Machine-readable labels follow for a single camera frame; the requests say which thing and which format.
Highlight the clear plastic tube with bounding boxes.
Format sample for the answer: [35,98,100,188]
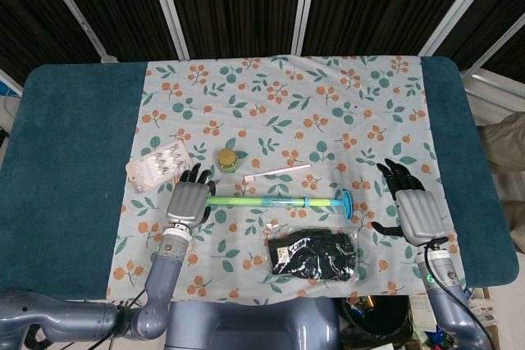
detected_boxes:
[207,195,309,209]

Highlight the black folding screen panel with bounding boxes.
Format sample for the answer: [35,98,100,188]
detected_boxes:
[162,0,311,60]
[0,0,102,84]
[301,0,491,58]
[47,0,181,62]
[441,0,525,80]

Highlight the pink press-on nail package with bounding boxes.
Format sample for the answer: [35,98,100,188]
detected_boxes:
[126,140,194,194]

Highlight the beige fabric bundle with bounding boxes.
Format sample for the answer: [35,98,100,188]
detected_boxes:
[477,111,525,173]

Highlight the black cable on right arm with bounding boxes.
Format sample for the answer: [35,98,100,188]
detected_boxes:
[424,241,500,350]

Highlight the green plunger with blue handle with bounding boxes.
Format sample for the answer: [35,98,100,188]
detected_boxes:
[208,188,354,220]

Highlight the floral print tablecloth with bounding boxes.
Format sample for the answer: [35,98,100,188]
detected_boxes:
[105,54,467,300]

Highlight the black socks in plastic bag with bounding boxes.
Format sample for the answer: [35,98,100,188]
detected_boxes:
[264,225,368,285]

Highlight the grey-blue robot torso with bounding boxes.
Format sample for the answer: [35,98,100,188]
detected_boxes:
[163,296,341,350]

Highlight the small green jar gold lid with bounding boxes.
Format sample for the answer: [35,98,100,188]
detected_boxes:
[216,147,240,174]

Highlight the grey black left robot hand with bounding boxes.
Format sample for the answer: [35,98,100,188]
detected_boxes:
[165,163,217,228]

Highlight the teal plush table cover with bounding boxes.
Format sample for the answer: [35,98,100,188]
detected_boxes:
[0,57,521,300]

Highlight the grey black right robot hand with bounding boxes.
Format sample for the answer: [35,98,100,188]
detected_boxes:
[371,157,449,247]

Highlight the thin pink stick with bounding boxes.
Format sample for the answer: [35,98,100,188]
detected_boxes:
[243,162,313,182]

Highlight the black waste bin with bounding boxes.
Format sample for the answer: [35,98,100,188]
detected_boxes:
[342,294,413,350]

